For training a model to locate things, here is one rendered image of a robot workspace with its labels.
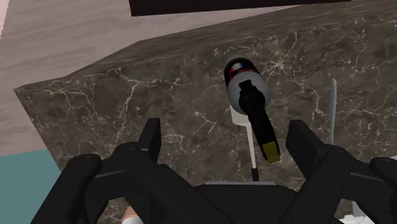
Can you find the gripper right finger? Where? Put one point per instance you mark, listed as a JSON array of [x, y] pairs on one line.
[[332, 173]]

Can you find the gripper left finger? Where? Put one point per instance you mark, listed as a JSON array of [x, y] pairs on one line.
[[139, 180]]

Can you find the pink and white rounded object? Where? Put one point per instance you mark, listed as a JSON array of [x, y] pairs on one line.
[[131, 219]]

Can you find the white angular object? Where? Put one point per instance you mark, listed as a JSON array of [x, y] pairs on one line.
[[357, 215]]

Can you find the white slim knife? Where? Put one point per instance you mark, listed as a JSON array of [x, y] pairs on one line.
[[332, 108]]

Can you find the grey spray bottle black trigger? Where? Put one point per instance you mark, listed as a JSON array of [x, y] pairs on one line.
[[238, 88]]

